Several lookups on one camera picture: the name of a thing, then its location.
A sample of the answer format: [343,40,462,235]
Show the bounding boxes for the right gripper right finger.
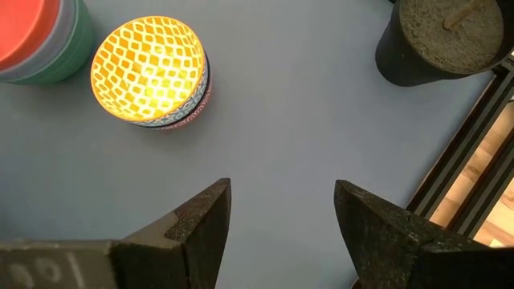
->
[333,179,514,289]

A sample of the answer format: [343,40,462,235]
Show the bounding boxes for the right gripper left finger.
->
[0,177,232,289]

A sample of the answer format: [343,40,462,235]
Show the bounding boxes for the red patterned ceramic bowl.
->
[158,75,214,132]

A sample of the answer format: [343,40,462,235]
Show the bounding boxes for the orange patterned ceramic bowl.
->
[90,14,208,124]

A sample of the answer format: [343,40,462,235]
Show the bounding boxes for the teal plastic bowl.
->
[6,0,97,86]

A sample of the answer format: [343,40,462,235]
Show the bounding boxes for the blue plastic bowl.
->
[0,0,78,83]

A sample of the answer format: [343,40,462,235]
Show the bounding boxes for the red plastic bowl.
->
[0,0,61,72]

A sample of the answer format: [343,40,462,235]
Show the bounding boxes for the blue-grey table mat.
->
[0,0,497,289]

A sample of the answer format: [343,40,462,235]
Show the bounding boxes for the green plant in black pot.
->
[374,0,514,88]

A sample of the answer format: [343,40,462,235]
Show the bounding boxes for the black aluminium table frame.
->
[406,50,514,250]

